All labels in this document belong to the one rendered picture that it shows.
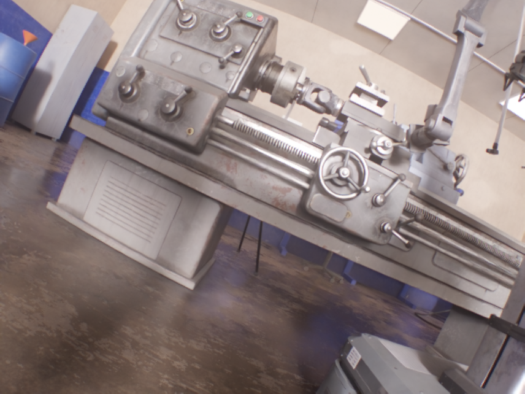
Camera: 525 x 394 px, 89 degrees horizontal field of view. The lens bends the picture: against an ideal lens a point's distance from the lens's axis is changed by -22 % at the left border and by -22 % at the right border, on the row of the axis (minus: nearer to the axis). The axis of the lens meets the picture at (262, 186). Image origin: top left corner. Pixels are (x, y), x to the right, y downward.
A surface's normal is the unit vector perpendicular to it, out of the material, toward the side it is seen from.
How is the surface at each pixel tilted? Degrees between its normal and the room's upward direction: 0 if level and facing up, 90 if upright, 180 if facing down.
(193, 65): 90
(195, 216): 90
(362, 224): 90
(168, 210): 90
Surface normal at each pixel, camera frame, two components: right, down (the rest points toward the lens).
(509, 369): -0.91, -0.42
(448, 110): -0.02, 0.10
